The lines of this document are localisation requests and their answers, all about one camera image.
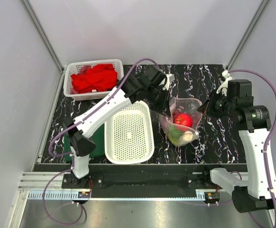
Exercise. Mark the white cable duct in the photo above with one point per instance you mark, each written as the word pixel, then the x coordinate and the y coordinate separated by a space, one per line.
pixel 78 195

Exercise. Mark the left aluminium frame post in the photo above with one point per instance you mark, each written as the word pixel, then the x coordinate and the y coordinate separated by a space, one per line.
pixel 31 13

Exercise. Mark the right aluminium frame post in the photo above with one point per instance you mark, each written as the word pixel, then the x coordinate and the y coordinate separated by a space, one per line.
pixel 248 32

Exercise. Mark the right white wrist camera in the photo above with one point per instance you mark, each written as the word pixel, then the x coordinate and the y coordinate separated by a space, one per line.
pixel 222 90

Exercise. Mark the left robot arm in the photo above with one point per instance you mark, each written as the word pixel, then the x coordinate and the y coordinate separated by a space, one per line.
pixel 151 86

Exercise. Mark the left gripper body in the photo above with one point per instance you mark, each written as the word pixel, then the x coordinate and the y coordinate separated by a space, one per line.
pixel 158 101

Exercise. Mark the red fake apple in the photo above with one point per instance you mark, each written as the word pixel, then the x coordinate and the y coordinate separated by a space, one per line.
pixel 184 120

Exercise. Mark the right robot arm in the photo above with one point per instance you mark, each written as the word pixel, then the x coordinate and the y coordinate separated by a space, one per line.
pixel 234 100

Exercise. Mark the grey pink cloth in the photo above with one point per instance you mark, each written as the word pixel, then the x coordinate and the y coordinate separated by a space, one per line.
pixel 84 69

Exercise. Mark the small white basket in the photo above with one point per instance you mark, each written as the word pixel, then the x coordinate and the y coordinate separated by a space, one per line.
pixel 74 68

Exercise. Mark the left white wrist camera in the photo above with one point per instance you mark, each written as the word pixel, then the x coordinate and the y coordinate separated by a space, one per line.
pixel 170 79

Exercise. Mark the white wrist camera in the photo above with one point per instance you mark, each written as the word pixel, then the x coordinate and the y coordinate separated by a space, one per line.
pixel 170 79
pixel 222 90

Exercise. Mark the green cloth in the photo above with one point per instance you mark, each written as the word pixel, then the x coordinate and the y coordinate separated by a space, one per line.
pixel 98 154

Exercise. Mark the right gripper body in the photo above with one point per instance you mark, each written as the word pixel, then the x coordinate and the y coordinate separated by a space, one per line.
pixel 214 109

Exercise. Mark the large white perforated basket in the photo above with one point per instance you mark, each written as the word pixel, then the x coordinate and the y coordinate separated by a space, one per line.
pixel 128 135

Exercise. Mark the clear zip top bag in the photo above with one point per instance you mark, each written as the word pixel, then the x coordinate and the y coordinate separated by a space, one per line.
pixel 181 105

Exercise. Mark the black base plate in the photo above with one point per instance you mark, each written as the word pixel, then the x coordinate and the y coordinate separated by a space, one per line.
pixel 144 181

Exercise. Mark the aluminium frame post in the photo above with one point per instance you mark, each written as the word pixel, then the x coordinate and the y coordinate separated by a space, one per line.
pixel 31 13
pixel 248 32

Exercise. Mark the red cloth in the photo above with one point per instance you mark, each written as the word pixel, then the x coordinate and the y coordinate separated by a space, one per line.
pixel 100 78

